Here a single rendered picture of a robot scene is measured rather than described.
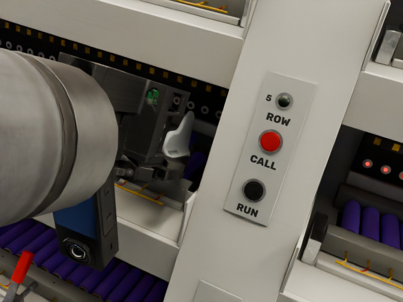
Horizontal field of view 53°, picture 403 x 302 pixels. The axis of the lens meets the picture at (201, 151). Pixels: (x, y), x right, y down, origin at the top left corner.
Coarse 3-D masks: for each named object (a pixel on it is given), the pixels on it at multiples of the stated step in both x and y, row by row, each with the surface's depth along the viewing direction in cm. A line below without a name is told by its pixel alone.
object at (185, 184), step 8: (136, 184) 43; (144, 184) 42; (152, 184) 42; (160, 184) 41; (168, 184) 41; (176, 184) 41; (184, 184) 41; (192, 184) 42; (136, 192) 41; (160, 192) 42; (168, 192) 41; (176, 192) 41; (184, 192) 41; (152, 200) 40; (176, 200) 41; (184, 200) 41
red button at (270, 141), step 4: (268, 132) 32; (272, 132) 32; (264, 136) 32; (268, 136) 32; (272, 136) 32; (276, 136) 32; (260, 140) 33; (264, 140) 32; (268, 140) 32; (272, 140) 32; (276, 140) 32; (264, 144) 32; (268, 144) 32; (272, 144) 32; (276, 144) 32; (264, 148) 32; (268, 148) 32; (272, 148) 32; (276, 148) 32
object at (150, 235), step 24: (120, 192) 42; (192, 192) 40; (48, 216) 42; (120, 216) 39; (144, 216) 39; (168, 216) 40; (120, 240) 39; (144, 240) 38; (168, 240) 37; (144, 264) 39; (168, 264) 37
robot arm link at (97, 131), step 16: (48, 64) 21; (64, 64) 23; (64, 80) 20; (80, 80) 22; (80, 96) 21; (96, 96) 22; (80, 112) 20; (96, 112) 22; (112, 112) 23; (80, 128) 20; (96, 128) 21; (112, 128) 23; (80, 144) 20; (96, 144) 21; (112, 144) 23; (80, 160) 20; (96, 160) 22; (112, 160) 23; (80, 176) 21; (96, 176) 22; (64, 192) 20; (80, 192) 22; (48, 208) 21; (64, 208) 23
